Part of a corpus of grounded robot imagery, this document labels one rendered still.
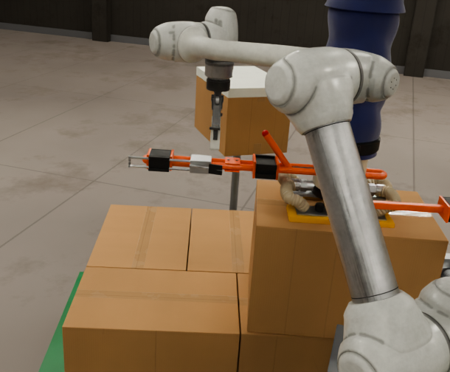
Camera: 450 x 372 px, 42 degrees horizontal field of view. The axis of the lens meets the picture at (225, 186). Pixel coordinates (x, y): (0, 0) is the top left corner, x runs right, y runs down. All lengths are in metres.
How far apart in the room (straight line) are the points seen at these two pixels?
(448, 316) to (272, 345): 0.85
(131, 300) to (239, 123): 1.50
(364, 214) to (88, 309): 1.20
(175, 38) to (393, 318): 0.94
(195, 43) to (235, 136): 1.77
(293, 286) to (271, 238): 0.19
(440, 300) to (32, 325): 2.14
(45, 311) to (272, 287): 1.50
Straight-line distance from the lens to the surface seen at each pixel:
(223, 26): 1.78
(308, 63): 1.24
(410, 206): 1.80
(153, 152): 1.95
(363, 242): 1.24
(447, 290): 1.38
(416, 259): 1.95
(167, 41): 1.67
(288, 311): 2.00
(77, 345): 2.11
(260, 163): 1.93
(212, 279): 2.31
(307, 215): 1.90
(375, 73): 1.35
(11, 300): 3.26
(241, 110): 3.34
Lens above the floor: 1.75
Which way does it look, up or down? 22 degrees down
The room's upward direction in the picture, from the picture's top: 4 degrees clockwise
